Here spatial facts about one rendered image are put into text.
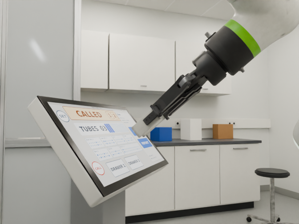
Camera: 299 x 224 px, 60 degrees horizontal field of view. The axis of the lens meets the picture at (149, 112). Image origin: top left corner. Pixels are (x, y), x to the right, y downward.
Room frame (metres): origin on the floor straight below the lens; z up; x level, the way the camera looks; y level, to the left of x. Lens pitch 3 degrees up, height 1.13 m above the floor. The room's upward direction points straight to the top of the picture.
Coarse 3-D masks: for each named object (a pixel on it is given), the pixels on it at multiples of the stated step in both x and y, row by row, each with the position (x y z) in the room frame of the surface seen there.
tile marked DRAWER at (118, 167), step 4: (116, 160) 0.75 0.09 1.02; (120, 160) 0.76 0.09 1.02; (108, 164) 0.70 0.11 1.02; (112, 164) 0.71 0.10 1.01; (116, 164) 0.73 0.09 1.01; (120, 164) 0.75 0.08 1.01; (124, 164) 0.77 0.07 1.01; (112, 168) 0.70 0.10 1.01; (116, 168) 0.71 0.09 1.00; (120, 168) 0.73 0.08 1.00; (124, 168) 0.75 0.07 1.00; (128, 168) 0.77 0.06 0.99; (112, 172) 0.68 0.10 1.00; (116, 172) 0.70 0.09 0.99; (120, 172) 0.72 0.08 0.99; (124, 172) 0.73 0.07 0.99; (116, 176) 0.69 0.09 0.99
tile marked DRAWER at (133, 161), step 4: (128, 156) 0.82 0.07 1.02; (132, 156) 0.85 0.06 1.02; (136, 156) 0.87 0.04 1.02; (128, 160) 0.80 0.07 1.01; (132, 160) 0.83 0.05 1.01; (136, 160) 0.85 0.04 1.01; (140, 160) 0.87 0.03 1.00; (132, 164) 0.81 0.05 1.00; (136, 164) 0.83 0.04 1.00; (140, 164) 0.85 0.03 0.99; (132, 168) 0.79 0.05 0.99; (136, 168) 0.81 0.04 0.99
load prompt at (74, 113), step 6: (66, 108) 0.73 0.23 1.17; (72, 108) 0.75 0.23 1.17; (78, 108) 0.79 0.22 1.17; (84, 108) 0.82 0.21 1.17; (90, 108) 0.85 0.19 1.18; (72, 114) 0.73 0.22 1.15; (78, 114) 0.76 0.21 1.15; (84, 114) 0.79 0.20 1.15; (90, 114) 0.82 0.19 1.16; (96, 114) 0.86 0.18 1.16; (102, 114) 0.89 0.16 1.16; (108, 114) 0.93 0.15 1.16; (114, 114) 0.98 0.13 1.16; (108, 120) 0.90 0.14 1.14; (114, 120) 0.94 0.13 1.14; (120, 120) 0.98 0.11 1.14
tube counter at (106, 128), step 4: (100, 124) 0.83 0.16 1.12; (104, 124) 0.85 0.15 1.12; (108, 124) 0.87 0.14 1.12; (112, 124) 0.90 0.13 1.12; (116, 124) 0.93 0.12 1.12; (120, 124) 0.96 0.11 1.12; (100, 128) 0.81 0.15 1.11; (104, 128) 0.83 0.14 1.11; (108, 128) 0.85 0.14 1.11; (112, 128) 0.88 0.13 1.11; (116, 128) 0.90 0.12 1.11; (120, 128) 0.93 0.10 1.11; (124, 128) 0.96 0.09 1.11; (104, 132) 0.81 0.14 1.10; (108, 132) 0.83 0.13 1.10; (112, 132) 0.85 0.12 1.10; (116, 132) 0.88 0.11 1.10
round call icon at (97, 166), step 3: (90, 162) 0.64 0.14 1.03; (93, 162) 0.65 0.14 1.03; (96, 162) 0.66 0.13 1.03; (99, 162) 0.67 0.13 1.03; (93, 165) 0.64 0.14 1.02; (96, 165) 0.65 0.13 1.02; (99, 165) 0.66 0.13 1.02; (93, 168) 0.63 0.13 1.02; (96, 168) 0.64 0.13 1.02; (99, 168) 0.65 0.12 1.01; (102, 168) 0.66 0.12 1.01; (96, 171) 0.63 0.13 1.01; (99, 171) 0.64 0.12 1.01; (102, 171) 0.65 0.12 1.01; (105, 171) 0.66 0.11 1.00; (99, 174) 0.63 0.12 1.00; (102, 174) 0.64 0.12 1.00; (105, 174) 0.65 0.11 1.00
